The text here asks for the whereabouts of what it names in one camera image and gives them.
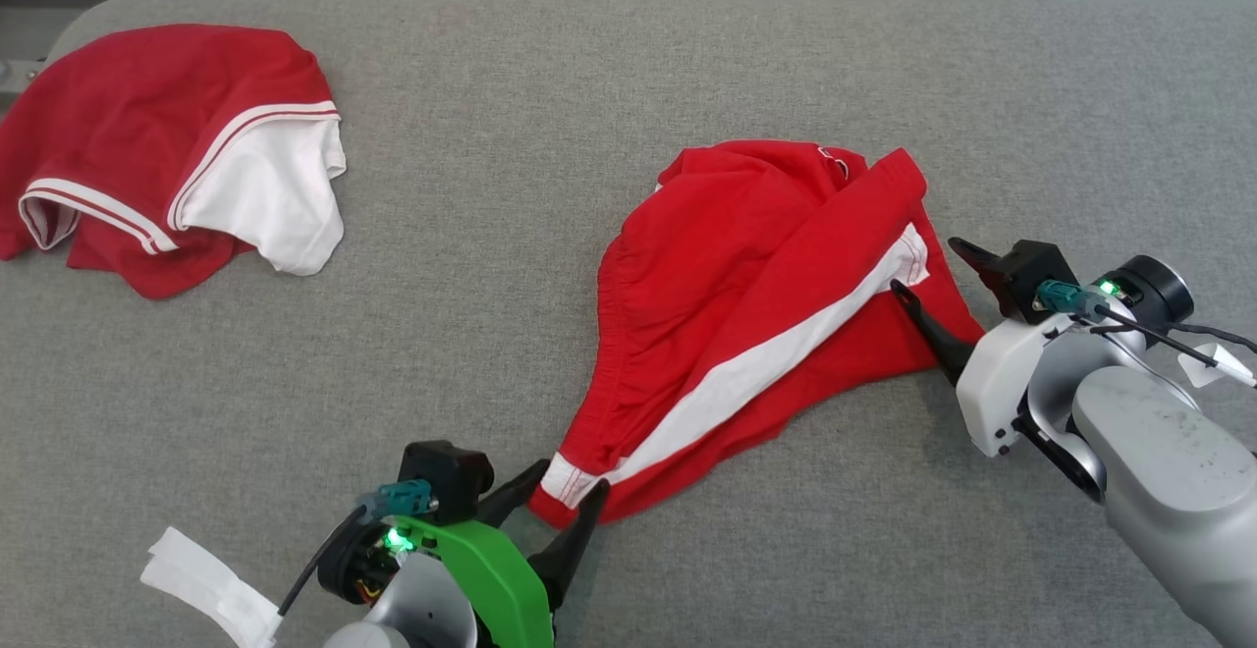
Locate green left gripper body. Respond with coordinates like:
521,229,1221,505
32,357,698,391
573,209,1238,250
393,518,554,648

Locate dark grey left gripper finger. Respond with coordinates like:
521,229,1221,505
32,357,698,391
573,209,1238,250
527,479,610,613
478,459,551,528

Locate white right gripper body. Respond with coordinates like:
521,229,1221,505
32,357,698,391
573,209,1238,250
955,312,1078,459

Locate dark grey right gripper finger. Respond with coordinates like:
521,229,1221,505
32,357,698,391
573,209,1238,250
889,280,984,386
948,236,1005,297

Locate red shorts with white stripe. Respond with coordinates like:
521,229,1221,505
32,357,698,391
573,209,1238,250
528,139,986,529

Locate red jersey with white sleeves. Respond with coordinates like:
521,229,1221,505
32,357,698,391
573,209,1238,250
0,24,348,300

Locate white tape tag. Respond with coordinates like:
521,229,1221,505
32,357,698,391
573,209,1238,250
1176,342,1257,390
139,527,283,648

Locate grey fabric sofa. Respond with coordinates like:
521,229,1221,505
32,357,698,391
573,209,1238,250
0,0,1257,648

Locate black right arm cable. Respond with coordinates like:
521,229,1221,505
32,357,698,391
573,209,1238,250
1036,279,1257,356

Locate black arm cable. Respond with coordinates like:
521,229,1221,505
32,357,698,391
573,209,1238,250
1036,279,1257,356
278,479,438,620

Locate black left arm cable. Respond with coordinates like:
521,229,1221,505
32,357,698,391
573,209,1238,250
278,479,438,620

